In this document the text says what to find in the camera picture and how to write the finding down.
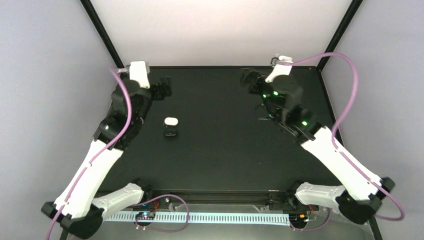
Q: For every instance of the white earbud charging case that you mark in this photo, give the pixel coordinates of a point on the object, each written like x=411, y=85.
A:
x=171, y=121

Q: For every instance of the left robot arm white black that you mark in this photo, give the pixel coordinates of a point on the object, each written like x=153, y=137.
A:
x=77, y=209

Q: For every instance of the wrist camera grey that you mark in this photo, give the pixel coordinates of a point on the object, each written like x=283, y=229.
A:
x=138, y=71
x=282, y=65

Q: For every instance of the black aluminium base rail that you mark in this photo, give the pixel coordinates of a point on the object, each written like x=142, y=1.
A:
x=276, y=200

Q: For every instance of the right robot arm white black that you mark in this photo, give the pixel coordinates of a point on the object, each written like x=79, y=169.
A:
x=360, y=193

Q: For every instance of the left circuit board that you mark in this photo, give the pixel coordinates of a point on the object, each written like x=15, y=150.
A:
x=145, y=216

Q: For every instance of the black frame post right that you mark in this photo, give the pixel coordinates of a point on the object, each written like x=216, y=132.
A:
x=343, y=25

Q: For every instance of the white slotted cable duct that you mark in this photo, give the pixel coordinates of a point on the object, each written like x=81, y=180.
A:
x=278, y=219

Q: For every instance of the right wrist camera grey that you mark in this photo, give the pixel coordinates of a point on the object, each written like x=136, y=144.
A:
x=282, y=65

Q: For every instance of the right circuit board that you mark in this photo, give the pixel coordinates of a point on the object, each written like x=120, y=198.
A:
x=301, y=218

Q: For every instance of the black frame post left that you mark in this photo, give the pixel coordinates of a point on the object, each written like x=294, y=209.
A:
x=102, y=32

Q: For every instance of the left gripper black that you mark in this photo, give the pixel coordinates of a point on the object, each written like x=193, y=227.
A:
x=159, y=95

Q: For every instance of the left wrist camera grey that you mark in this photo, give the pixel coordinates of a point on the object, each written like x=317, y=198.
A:
x=138, y=71

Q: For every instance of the black frame post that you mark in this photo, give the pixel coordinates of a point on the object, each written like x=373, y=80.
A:
x=343, y=25
x=102, y=32

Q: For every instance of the circuit board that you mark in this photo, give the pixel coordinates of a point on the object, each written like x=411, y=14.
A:
x=145, y=216
x=301, y=218

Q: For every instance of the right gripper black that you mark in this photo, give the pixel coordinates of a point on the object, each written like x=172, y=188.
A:
x=246, y=78

